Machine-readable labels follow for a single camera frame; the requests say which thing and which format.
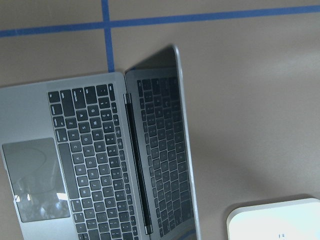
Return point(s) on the grey laptop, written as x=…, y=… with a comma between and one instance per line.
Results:
x=102, y=157

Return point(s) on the white desk lamp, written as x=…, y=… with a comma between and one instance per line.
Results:
x=287, y=220

